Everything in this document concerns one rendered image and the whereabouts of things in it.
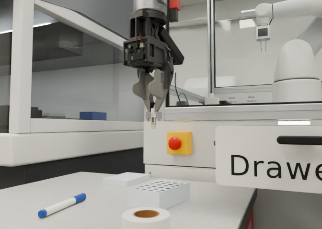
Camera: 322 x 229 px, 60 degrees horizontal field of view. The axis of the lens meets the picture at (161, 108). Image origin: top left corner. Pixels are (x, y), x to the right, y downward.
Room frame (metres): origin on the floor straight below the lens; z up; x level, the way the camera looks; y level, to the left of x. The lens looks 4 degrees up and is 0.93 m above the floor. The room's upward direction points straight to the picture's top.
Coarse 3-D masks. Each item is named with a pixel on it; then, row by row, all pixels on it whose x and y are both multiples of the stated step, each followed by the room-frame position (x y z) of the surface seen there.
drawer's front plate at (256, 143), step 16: (224, 128) 0.52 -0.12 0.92; (240, 128) 0.51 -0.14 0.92; (256, 128) 0.50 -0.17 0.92; (272, 128) 0.49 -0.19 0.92; (288, 128) 0.48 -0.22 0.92; (304, 128) 0.47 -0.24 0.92; (320, 128) 0.46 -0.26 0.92; (224, 144) 0.52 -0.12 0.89; (240, 144) 0.51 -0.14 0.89; (256, 144) 0.50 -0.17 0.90; (272, 144) 0.49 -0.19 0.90; (224, 160) 0.52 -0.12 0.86; (240, 160) 0.51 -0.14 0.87; (256, 160) 0.50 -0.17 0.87; (272, 160) 0.49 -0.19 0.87; (288, 160) 0.48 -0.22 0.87; (304, 160) 0.47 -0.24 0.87; (320, 160) 0.46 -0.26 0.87; (224, 176) 0.52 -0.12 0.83; (240, 176) 0.51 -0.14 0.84; (288, 176) 0.48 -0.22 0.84; (320, 176) 0.46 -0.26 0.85; (320, 192) 0.46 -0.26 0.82
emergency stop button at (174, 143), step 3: (171, 138) 0.85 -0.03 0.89; (174, 138) 0.84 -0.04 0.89; (177, 138) 0.84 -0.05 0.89; (171, 141) 0.85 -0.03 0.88; (174, 141) 0.84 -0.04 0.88; (177, 141) 0.84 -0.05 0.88; (180, 141) 0.84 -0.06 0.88; (171, 144) 0.85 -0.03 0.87; (174, 144) 0.84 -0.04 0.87; (177, 144) 0.84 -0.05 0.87; (180, 144) 0.84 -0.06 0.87; (171, 147) 0.85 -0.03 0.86; (174, 147) 0.84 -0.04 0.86; (177, 147) 0.84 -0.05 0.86
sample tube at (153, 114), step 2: (152, 108) 0.62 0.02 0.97; (154, 108) 0.62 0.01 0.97; (152, 110) 0.62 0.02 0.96; (154, 110) 0.62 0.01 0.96; (152, 112) 0.62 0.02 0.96; (154, 112) 0.62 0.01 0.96; (152, 114) 0.62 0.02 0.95; (154, 114) 0.62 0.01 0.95; (152, 116) 0.62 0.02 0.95; (154, 116) 0.62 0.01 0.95; (152, 118) 0.62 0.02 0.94; (154, 118) 0.62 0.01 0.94; (152, 120) 0.62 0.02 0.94; (154, 120) 0.62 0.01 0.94; (152, 122) 0.62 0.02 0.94; (154, 122) 0.62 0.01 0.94; (152, 124) 0.62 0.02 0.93; (154, 124) 0.62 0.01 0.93; (152, 126) 0.62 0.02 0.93; (154, 126) 0.62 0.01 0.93; (152, 128) 0.62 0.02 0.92; (154, 128) 0.62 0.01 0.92
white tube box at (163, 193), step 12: (156, 180) 0.69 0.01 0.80; (168, 180) 0.69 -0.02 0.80; (132, 192) 0.59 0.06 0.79; (144, 192) 0.57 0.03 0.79; (156, 192) 0.56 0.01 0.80; (168, 192) 0.58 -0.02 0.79; (180, 192) 0.62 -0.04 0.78; (132, 204) 0.59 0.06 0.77; (144, 204) 0.57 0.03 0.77; (156, 204) 0.56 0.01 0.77; (168, 204) 0.58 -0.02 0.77
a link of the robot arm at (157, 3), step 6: (138, 0) 0.59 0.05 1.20; (144, 0) 0.58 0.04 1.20; (150, 0) 0.58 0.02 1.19; (156, 0) 0.58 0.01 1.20; (162, 0) 0.59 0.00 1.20; (138, 6) 0.59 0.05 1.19; (144, 6) 0.58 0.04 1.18; (150, 6) 0.58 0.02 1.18; (156, 6) 0.58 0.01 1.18; (162, 6) 0.59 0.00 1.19; (162, 12) 0.60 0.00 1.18
